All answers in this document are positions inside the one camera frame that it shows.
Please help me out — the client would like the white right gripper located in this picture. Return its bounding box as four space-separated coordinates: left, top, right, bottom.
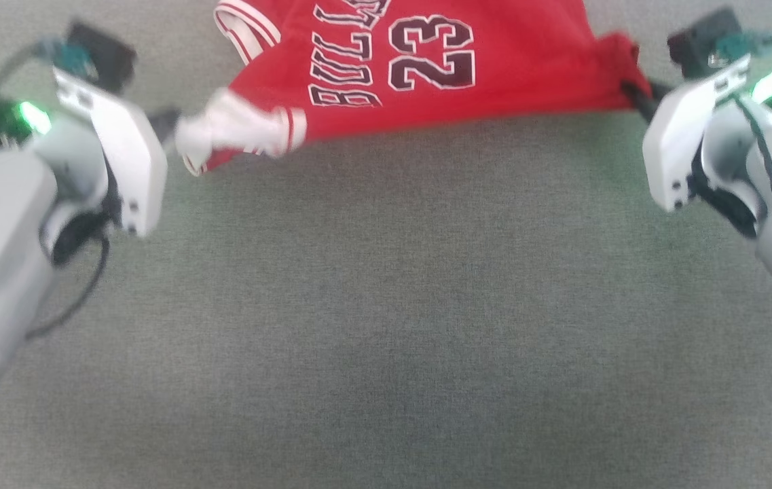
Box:
620 54 752 213

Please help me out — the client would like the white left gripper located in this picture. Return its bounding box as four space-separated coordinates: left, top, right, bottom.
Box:
53 65 183 238

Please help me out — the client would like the grey fabric sofa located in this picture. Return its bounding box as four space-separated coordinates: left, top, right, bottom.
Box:
0 0 772 489

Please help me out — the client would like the red basketball jersey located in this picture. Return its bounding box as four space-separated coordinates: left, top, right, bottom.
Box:
174 0 652 177

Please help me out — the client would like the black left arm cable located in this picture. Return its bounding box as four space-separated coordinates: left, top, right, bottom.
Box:
24 228 112 340

